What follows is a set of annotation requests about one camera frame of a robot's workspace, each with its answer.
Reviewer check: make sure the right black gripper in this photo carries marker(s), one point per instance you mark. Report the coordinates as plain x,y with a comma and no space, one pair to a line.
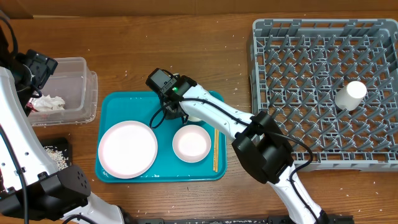
169,114

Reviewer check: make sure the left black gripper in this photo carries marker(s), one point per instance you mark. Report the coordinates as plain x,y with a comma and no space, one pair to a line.
42,66

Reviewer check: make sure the white upside-down bowl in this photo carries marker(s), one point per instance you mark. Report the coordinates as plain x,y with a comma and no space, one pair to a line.
193,119

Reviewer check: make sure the white paper napkin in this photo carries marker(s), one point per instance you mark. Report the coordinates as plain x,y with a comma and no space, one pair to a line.
48,103

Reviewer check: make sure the large pink round plate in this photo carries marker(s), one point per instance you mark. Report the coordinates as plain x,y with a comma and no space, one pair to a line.
127,149

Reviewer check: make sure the white rice pile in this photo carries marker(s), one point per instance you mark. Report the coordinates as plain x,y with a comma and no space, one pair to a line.
59,156

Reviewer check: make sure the white upside-down cup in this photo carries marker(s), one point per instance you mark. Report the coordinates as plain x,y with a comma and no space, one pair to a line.
350,96

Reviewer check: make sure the red snack wrapper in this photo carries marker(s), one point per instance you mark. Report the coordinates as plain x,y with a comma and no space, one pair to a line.
31,107

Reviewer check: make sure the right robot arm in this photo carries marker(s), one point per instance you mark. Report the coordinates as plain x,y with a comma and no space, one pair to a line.
264,152

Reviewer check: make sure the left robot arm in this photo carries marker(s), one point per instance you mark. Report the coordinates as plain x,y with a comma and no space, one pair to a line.
36,188

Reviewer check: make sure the clear plastic waste bin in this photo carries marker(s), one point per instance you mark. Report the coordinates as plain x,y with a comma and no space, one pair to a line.
75,87

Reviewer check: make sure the black rectangular waste tray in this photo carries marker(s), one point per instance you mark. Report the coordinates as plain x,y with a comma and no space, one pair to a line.
59,142

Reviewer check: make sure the small white round plate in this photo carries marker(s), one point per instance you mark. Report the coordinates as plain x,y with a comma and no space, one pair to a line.
191,143

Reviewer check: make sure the left wooden chopstick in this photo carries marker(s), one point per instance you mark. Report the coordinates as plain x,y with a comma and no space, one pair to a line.
214,149

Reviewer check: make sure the wooden chopstick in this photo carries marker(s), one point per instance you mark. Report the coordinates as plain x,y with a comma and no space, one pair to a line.
214,149
217,149

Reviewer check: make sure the right wooden chopstick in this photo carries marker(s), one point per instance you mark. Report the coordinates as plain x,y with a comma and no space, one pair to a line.
217,149

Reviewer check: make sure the teal plastic serving tray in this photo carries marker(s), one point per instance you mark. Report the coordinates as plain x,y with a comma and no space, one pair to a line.
167,167

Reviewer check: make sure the grey plastic dish rack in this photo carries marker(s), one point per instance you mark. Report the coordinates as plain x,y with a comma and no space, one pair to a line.
296,67

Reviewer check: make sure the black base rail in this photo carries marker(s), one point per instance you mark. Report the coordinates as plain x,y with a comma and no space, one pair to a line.
284,219

